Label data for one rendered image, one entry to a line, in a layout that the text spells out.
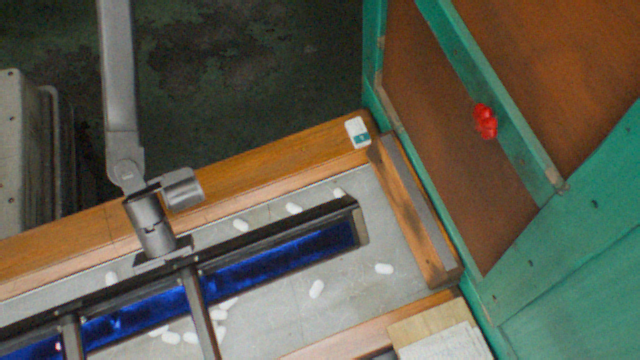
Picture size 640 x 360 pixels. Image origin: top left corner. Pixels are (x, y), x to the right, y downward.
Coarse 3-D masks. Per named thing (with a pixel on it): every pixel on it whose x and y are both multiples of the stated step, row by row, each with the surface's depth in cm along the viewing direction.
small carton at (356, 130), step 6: (348, 120) 117; (354, 120) 117; (360, 120) 117; (348, 126) 117; (354, 126) 117; (360, 126) 116; (348, 132) 117; (354, 132) 116; (360, 132) 116; (366, 132) 116; (354, 138) 115; (360, 138) 115; (366, 138) 115; (354, 144) 116; (360, 144) 115; (366, 144) 116
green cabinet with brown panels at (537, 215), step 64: (384, 0) 88; (448, 0) 67; (512, 0) 55; (576, 0) 46; (384, 64) 103; (448, 64) 75; (512, 64) 59; (576, 64) 49; (448, 128) 83; (512, 128) 61; (576, 128) 52; (448, 192) 94; (512, 192) 70; (576, 192) 53; (512, 256) 74; (576, 256) 58; (512, 320) 86; (576, 320) 66
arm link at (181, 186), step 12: (120, 168) 90; (132, 168) 91; (180, 168) 97; (120, 180) 90; (132, 180) 91; (144, 180) 96; (156, 180) 94; (168, 180) 95; (180, 180) 96; (192, 180) 96; (132, 192) 91; (168, 192) 94; (180, 192) 95; (192, 192) 95; (180, 204) 95; (192, 204) 97
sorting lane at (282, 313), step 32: (320, 192) 116; (352, 192) 115; (224, 224) 114; (256, 224) 114; (384, 224) 112; (128, 256) 113; (352, 256) 110; (384, 256) 109; (64, 288) 111; (96, 288) 110; (288, 288) 108; (352, 288) 107; (384, 288) 107; (416, 288) 107; (0, 320) 109; (224, 320) 106; (256, 320) 106; (288, 320) 106; (320, 320) 105; (352, 320) 105; (128, 352) 105; (160, 352) 105; (192, 352) 104; (224, 352) 104; (256, 352) 104; (288, 352) 103
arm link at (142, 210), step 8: (152, 184) 95; (160, 184) 95; (136, 192) 94; (144, 192) 94; (152, 192) 94; (160, 192) 95; (128, 200) 93; (136, 200) 93; (144, 200) 93; (152, 200) 94; (128, 208) 93; (136, 208) 93; (144, 208) 93; (152, 208) 94; (160, 208) 95; (168, 208) 96; (128, 216) 94; (136, 216) 93; (144, 216) 93; (152, 216) 94; (160, 216) 95; (136, 224) 94; (144, 224) 93; (152, 224) 94
